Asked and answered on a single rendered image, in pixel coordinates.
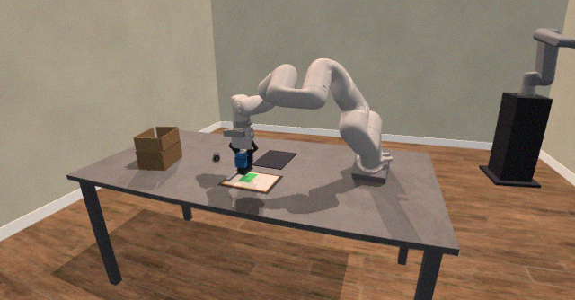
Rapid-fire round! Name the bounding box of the brown cardboard box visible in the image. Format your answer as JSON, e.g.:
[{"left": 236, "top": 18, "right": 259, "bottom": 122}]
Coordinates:
[{"left": 134, "top": 127, "right": 182, "bottom": 171}]

